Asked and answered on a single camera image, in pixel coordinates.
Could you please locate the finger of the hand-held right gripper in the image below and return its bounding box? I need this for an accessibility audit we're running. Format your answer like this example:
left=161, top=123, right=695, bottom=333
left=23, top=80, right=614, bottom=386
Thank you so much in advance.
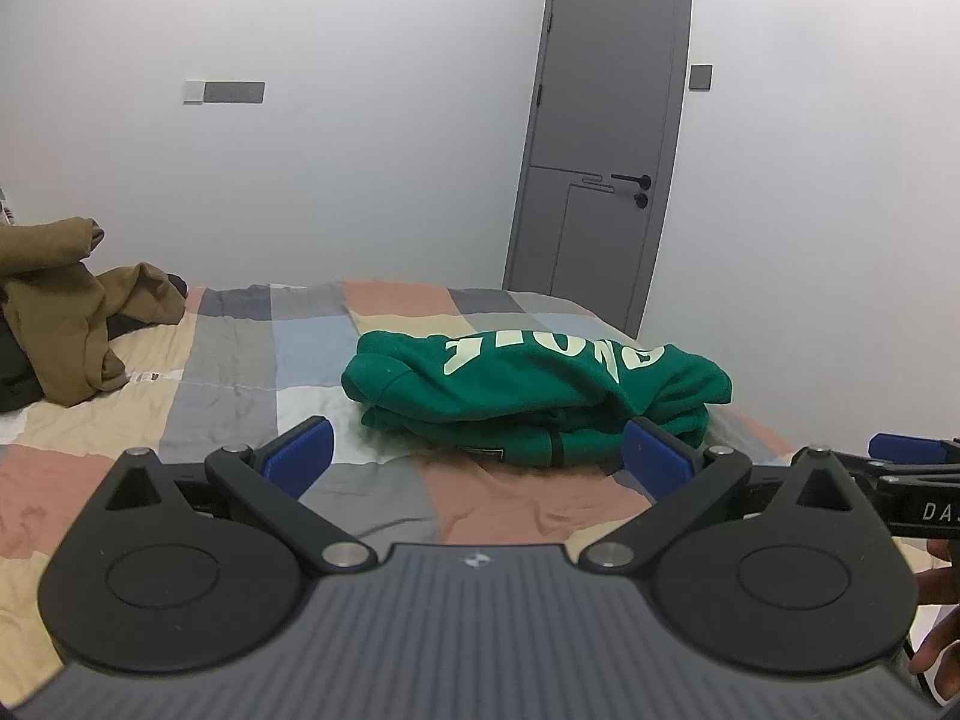
left=866, top=433, right=960, bottom=466

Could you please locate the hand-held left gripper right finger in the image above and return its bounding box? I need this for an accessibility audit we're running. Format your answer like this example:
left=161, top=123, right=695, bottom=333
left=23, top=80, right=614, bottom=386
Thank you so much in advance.
left=585, top=416, right=863, bottom=569

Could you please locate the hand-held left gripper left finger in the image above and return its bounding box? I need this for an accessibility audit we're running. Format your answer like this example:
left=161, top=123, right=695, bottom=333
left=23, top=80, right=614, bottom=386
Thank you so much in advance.
left=94, top=414, right=376, bottom=571

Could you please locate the green hoodie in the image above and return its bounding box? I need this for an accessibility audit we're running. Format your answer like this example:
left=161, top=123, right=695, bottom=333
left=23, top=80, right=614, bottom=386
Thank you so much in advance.
left=341, top=328, right=732, bottom=468

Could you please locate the person's right hand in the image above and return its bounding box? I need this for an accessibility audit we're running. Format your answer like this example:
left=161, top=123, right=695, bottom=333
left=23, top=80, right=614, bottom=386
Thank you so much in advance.
left=907, top=538, right=960, bottom=702

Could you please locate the checked bedspread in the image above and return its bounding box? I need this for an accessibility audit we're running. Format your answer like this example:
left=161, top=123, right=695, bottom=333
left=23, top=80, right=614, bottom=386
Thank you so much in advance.
left=0, top=281, right=935, bottom=691

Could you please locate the brown garment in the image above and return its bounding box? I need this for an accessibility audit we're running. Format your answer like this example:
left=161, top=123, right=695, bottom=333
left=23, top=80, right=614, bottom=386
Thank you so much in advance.
left=0, top=217, right=187, bottom=407

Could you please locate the black garment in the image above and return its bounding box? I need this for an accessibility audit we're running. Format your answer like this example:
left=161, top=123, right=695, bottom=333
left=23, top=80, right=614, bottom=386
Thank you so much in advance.
left=0, top=274, right=188, bottom=413

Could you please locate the grey door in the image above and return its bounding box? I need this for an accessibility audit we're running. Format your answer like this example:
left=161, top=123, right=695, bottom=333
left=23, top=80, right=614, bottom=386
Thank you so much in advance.
left=502, top=0, right=695, bottom=342

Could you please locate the long grey wall panel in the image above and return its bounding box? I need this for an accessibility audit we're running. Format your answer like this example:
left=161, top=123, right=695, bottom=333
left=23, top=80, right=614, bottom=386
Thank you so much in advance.
left=203, top=80, right=265, bottom=104

